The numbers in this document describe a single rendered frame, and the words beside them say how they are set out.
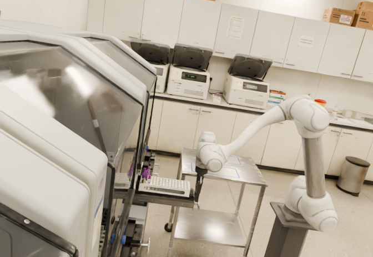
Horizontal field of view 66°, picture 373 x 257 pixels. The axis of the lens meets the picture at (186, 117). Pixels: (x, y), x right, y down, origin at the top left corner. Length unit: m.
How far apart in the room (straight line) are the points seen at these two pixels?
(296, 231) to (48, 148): 1.77
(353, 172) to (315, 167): 2.88
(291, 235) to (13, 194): 1.84
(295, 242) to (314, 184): 0.54
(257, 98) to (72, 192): 3.69
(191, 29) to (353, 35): 2.27
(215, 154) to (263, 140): 2.84
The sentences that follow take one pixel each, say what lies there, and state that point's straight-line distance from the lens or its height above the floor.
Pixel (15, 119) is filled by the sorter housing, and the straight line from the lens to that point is 0.60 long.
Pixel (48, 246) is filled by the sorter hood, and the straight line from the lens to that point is 0.46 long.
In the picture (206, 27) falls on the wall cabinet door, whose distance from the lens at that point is 4.14.
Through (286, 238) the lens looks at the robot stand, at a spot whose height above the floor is 0.57.
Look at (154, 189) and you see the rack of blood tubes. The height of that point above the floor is 0.82.
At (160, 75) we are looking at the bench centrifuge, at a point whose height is 1.15.
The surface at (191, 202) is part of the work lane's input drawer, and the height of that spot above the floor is 0.80.
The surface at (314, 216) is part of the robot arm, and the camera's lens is 1.83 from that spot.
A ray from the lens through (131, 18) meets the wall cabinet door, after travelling 4.17.
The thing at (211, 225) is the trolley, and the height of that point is 0.28.
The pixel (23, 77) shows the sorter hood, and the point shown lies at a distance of 0.84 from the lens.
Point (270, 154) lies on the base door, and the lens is 4.39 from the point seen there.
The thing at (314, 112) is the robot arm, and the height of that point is 1.46.
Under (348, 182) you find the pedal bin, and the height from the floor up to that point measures 0.16.
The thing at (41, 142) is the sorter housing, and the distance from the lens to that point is 0.58.
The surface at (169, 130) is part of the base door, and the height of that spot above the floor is 0.40.
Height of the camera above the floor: 1.72
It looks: 16 degrees down
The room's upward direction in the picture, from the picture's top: 10 degrees clockwise
